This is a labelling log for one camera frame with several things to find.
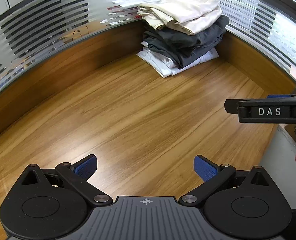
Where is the dark grey folded garment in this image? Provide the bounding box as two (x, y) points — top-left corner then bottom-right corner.
(141, 15), (230, 69)

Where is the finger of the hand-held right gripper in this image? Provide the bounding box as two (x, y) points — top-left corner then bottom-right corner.
(266, 94), (296, 100)
(224, 99), (248, 114)

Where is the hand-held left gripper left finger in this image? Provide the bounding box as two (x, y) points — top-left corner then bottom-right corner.
(19, 154), (113, 208)

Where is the beige short-sleeved shirt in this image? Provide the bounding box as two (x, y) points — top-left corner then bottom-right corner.
(151, 0), (222, 35)

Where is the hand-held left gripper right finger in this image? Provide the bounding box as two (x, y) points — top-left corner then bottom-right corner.
(178, 155), (272, 208)

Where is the striped frosted glass partition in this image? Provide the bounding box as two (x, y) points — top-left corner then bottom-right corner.
(0, 0), (191, 103)
(191, 0), (296, 82)

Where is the white folded garment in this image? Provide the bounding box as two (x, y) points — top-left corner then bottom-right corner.
(137, 41), (219, 78)

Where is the cream folded garment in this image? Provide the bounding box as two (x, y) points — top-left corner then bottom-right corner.
(137, 3), (173, 30)

